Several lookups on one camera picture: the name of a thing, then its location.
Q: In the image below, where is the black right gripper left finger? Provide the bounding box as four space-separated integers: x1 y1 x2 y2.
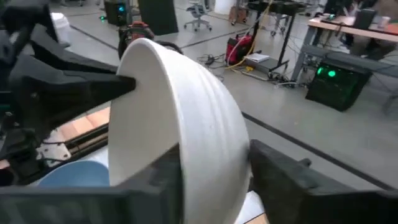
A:
0 144 184 224

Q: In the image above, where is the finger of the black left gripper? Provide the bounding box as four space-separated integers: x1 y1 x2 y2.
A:
30 24 119 75
12 65 137 138

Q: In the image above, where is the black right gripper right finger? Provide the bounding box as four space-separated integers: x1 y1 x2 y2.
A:
248 139 398 224

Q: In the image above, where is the large white ribbed bowl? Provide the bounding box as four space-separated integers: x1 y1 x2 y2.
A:
108 37 252 224

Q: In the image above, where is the white paper stack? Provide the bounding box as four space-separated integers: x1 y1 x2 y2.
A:
245 52 271 63

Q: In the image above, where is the white trash bin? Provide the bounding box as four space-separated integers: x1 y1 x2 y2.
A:
51 12 72 44

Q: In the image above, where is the black computer with blue light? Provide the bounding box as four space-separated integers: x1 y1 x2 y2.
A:
104 0 133 27

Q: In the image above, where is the red and black vacuum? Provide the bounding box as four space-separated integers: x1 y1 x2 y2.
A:
118 21 155 60

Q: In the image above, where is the black computer with green lights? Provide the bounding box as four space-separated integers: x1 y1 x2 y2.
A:
305 60 373 112

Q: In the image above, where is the grey office chair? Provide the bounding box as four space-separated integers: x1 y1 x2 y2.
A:
183 1 213 32

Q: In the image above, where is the black metal stand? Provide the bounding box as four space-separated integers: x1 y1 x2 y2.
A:
248 0 298 74

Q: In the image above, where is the red tool bag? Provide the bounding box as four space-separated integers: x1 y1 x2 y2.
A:
225 34 254 65

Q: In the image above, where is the black box on workbench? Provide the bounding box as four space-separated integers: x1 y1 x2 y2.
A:
354 8 377 30

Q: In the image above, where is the white cup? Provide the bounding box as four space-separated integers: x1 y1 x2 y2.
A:
377 16 391 29

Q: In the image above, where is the silver metal corner bracket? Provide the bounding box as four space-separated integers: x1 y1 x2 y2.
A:
35 130 72 169

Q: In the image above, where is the yellow cable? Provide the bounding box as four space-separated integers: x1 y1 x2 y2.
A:
225 0 273 71

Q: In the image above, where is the wooden workbench with grey frame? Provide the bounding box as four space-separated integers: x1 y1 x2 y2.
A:
290 15 398 82

